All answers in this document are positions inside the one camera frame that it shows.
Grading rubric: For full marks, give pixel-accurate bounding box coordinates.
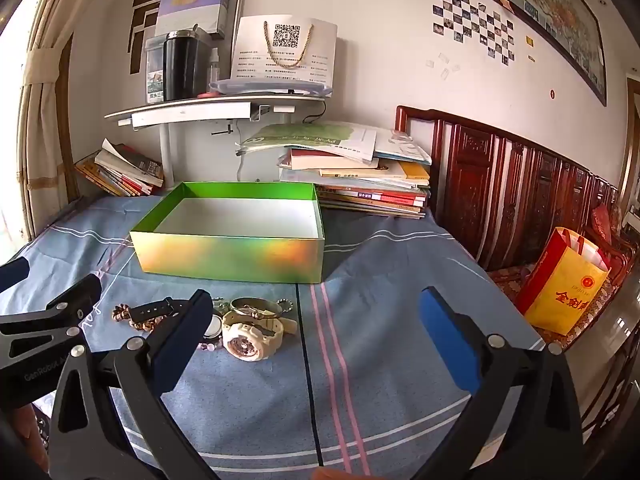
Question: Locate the red and pink bead bracelet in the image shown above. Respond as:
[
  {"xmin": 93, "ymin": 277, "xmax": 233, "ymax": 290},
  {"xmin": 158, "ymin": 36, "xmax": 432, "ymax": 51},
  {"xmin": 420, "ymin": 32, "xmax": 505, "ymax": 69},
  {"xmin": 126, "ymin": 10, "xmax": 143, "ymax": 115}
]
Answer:
[{"xmin": 112, "ymin": 304, "xmax": 157, "ymax": 334}]

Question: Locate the black tumbler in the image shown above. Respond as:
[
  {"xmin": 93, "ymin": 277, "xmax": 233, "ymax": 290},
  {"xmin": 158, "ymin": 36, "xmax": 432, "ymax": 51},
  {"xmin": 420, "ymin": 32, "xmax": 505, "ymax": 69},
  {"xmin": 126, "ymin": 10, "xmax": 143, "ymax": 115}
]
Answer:
[{"xmin": 162, "ymin": 30, "xmax": 211, "ymax": 102}]

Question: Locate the yellow and red shopping bag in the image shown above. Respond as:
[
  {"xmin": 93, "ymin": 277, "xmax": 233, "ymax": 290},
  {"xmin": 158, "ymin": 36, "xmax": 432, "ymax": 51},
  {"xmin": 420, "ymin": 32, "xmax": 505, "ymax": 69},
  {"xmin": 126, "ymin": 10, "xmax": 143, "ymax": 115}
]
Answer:
[{"xmin": 515, "ymin": 226, "xmax": 612, "ymax": 336}]

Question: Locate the clear container with blue lid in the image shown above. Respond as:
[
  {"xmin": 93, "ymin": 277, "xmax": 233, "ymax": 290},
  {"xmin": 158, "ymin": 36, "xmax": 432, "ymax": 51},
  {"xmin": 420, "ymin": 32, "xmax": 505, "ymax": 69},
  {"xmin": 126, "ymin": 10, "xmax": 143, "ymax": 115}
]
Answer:
[{"xmin": 207, "ymin": 77, "xmax": 333, "ymax": 99}]

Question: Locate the brown wall sticker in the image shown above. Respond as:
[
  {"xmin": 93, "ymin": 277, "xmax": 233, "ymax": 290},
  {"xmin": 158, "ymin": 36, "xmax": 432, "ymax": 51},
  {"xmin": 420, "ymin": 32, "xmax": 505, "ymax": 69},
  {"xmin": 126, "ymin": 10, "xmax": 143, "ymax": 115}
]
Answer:
[{"xmin": 129, "ymin": 0, "xmax": 164, "ymax": 76}]

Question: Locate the stack of large books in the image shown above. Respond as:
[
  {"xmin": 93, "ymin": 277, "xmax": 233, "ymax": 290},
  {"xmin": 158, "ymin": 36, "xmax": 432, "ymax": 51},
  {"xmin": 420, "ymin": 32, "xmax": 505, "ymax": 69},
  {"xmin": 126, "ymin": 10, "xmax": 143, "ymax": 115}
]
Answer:
[{"xmin": 277, "ymin": 124, "xmax": 432, "ymax": 220}]

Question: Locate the grid of small wall photos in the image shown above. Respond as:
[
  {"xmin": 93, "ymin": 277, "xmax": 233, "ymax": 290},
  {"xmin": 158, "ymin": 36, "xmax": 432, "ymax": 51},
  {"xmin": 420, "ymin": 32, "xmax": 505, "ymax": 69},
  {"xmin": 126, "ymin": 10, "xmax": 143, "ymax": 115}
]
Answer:
[{"xmin": 431, "ymin": 0, "xmax": 516, "ymax": 67}]

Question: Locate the cream wrist watch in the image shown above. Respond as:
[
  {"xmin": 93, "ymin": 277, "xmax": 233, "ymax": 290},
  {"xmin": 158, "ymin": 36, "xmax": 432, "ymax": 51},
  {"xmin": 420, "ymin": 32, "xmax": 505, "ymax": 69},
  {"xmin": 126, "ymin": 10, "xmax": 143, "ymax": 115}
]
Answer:
[{"xmin": 221, "ymin": 309, "xmax": 299, "ymax": 362}]

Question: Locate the white paper bag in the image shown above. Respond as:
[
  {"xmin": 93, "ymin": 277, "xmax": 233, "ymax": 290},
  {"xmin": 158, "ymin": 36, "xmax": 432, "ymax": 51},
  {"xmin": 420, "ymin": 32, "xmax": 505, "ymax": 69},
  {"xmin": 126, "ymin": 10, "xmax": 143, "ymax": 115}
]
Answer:
[{"xmin": 230, "ymin": 15, "xmax": 338, "ymax": 86}]

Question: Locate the carved red wooden bench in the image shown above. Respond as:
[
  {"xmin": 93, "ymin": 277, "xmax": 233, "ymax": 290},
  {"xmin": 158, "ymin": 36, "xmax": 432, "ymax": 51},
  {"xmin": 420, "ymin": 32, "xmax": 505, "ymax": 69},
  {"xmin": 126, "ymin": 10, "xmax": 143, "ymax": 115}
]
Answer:
[{"xmin": 394, "ymin": 105, "xmax": 640, "ymax": 441}]

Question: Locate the black wrist watch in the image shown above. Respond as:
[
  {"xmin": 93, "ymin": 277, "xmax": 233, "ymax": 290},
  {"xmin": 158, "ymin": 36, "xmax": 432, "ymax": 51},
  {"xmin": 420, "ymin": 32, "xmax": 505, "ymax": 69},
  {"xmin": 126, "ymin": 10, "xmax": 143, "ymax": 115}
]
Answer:
[{"xmin": 127, "ymin": 297, "xmax": 188, "ymax": 323}]

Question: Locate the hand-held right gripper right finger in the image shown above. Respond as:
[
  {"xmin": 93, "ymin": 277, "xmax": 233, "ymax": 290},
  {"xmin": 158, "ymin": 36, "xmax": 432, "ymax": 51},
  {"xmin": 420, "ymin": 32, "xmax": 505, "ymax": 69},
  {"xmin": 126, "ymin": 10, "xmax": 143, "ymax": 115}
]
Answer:
[{"xmin": 410, "ymin": 286, "xmax": 586, "ymax": 480}]

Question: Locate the shiny green box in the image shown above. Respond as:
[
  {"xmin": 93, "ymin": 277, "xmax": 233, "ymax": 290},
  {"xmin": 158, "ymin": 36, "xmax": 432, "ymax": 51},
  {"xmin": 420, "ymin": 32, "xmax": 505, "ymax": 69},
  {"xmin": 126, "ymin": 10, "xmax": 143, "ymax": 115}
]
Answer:
[{"xmin": 129, "ymin": 181, "xmax": 326, "ymax": 284}]

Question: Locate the blue striped cloth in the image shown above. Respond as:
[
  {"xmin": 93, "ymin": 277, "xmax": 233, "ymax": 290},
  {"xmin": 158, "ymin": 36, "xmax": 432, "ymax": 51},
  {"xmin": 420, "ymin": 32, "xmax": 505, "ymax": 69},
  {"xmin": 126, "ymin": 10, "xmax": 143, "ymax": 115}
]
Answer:
[{"xmin": 0, "ymin": 192, "xmax": 547, "ymax": 480}]

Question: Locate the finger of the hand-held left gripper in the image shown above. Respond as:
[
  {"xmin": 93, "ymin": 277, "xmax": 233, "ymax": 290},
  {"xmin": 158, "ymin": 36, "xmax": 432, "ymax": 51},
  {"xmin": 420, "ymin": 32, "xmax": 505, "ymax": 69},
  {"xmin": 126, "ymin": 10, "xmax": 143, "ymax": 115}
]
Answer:
[
  {"xmin": 0, "ymin": 256, "xmax": 32, "ymax": 292},
  {"xmin": 0, "ymin": 274, "xmax": 103, "ymax": 350}
]

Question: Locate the beige curtain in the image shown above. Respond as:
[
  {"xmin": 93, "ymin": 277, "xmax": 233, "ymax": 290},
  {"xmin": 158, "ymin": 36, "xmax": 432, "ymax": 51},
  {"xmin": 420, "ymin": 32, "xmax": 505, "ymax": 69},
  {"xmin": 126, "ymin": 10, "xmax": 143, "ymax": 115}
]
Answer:
[{"xmin": 17, "ymin": 0, "xmax": 108, "ymax": 241}]

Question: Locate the white side table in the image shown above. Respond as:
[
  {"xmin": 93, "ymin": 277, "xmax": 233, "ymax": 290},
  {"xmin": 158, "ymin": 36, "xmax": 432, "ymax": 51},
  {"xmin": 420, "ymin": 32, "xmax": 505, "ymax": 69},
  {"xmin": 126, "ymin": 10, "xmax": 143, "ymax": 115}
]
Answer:
[{"xmin": 104, "ymin": 94, "xmax": 331, "ymax": 196}]

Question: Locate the silver bangle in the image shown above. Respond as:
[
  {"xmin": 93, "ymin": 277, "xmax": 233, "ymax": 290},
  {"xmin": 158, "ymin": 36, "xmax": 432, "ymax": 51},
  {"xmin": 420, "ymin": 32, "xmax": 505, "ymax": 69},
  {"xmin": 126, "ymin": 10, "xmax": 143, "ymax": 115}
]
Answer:
[{"xmin": 229, "ymin": 297, "xmax": 284, "ymax": 318}]

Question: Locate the pile of small books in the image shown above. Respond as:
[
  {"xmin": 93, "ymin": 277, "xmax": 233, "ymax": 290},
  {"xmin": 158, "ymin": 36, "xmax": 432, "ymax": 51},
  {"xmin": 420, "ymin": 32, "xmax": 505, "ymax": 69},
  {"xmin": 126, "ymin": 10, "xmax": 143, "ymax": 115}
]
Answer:
[{"xmin": 74, "ymin": 137, "xmax": 165, "ymax": 197}]

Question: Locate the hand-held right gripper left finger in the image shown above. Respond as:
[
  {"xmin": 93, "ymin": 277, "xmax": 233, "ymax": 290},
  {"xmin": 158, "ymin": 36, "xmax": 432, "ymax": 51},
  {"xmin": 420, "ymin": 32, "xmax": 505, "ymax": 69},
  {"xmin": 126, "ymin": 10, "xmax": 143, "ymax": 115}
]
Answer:
[{"xmin": 47, "ymin": 289, "xmax": 221, "ymax": 480}]

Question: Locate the framed flower painting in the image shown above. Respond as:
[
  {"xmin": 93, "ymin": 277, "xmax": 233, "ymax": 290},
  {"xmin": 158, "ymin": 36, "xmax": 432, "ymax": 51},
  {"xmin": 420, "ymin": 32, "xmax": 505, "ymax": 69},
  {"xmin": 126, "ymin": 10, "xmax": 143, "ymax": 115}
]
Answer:
[{"xmin": 472, "ymin": 0, "xmax": 608, "ymax": 107}]

